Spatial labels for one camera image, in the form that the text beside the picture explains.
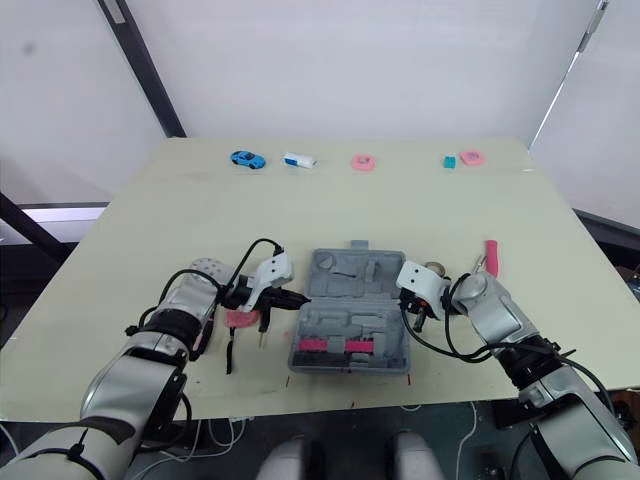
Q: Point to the small teal block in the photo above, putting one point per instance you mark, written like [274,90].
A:
[449,162]

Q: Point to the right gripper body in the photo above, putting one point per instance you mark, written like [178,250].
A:
[414,301]

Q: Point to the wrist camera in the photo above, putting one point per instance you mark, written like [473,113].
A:
[274,270]
[420,281]

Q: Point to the silver shaft screwdriver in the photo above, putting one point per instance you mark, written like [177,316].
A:
[263,320]

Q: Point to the blue toy car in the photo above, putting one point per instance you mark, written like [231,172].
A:
[247,159]

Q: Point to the pink round toy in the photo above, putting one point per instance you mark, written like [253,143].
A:
[471,157]

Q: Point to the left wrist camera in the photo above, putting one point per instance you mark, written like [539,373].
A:
[274,270]

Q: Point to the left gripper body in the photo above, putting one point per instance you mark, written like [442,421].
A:
[279,298]

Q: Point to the small silver metal tool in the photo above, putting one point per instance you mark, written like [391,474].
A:
[481,263]

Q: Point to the robot body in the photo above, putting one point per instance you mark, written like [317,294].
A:
[285,460]

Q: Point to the grey tool case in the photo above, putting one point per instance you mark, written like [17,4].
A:
[350,310]

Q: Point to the roll of tape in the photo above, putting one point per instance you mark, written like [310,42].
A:
[436,268]

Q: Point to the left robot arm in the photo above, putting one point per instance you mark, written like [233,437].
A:
[150,370]

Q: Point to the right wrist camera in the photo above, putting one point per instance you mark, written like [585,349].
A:
[420,281]

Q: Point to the pink bit holder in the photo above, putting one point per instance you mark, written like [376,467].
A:
[312,345]
[358,348]

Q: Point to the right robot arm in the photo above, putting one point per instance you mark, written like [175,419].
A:
[500,310]

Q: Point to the white and blue pack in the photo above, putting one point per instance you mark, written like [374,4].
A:
[299,160]

